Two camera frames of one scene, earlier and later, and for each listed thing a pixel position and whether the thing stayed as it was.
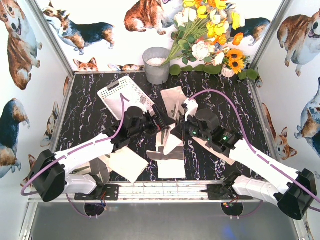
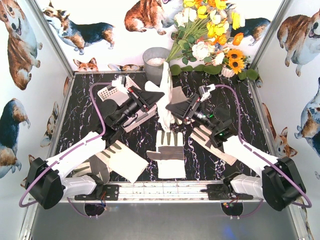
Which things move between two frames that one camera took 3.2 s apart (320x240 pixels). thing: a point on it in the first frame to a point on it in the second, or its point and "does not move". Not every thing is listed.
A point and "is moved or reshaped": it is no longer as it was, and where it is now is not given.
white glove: [173, 97] is moved or reshaped
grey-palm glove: [170, 155] does not move
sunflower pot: [235, 61] does not move
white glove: [125, 162] does not move
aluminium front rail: [167, 192] does not move
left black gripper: [157, 120] to [141, 100]
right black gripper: [182, 128] to [193, 109]
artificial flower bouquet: [204, 30] does not move
